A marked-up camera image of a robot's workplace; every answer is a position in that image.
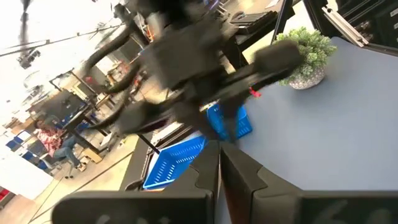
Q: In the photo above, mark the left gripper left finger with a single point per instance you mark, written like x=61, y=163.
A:
x=140, y=208

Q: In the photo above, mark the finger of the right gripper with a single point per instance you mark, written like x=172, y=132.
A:
x=140, y=115
x=273, y=57

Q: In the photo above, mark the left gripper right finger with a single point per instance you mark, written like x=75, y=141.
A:
x=295, y=208

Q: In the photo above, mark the blue plastic basket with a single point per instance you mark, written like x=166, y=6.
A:
x=174, y=161
x=245, y=124

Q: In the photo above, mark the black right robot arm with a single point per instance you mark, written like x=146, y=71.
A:
x=174, y=11

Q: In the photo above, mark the green artificial plant in pot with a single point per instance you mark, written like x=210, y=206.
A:
x=311, y=49

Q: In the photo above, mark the black keyboard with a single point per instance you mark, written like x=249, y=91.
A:
x=253, y=20

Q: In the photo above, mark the cardboard box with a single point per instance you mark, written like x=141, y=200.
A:
x=91, y=155

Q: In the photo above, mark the black background desk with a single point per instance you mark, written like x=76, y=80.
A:
x=68, y=105

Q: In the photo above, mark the blue-grey table mat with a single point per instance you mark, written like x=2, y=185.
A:
x=326, y=130

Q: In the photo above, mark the person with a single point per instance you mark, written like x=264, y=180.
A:
x=51, y=140

